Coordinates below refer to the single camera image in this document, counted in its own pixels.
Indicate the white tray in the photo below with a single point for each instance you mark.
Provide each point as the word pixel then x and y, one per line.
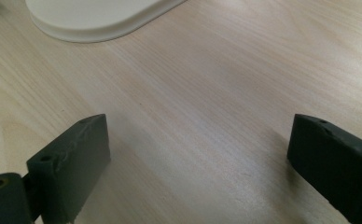
pixel 98 17

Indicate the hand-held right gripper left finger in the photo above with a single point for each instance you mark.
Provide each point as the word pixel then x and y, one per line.
pixel 73 165

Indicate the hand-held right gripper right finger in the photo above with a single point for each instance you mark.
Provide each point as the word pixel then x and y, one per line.
pixel 334 165

